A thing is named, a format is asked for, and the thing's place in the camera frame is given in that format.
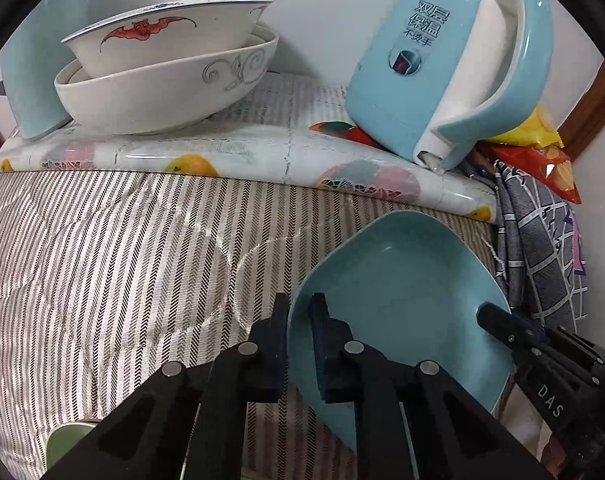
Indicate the brown wooden door frame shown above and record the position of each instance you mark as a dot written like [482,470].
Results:
[587,118]

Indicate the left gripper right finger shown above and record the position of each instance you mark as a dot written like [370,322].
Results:
[412,422]

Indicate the striped quilted table cover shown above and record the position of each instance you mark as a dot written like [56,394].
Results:
[105,276]

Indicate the yellow chips bag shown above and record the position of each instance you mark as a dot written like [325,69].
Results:
[535,147]

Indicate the light blue thermos jug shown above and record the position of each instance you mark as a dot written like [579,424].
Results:
[32,58]

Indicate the green square plate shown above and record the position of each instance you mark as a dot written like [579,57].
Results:
[63,438]

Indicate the grey checked folded cloth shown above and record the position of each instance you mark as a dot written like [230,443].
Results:
[539,265]

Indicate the large white swirl bowl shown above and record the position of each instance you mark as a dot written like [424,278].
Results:
[165,96]

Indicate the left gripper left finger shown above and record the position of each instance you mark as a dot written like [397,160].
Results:
[187,422]

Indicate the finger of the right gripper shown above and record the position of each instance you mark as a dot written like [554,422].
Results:
[512,332]

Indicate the blue square plate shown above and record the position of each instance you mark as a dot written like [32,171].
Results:
[408,286]

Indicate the bowl with red bat pattern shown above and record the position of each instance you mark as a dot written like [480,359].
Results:
[164,32]

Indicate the fruit pattern plastic mat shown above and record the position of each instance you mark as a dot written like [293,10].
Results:
[269,136]

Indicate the light blue electric kettle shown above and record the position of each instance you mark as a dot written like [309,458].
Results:
[441,75]

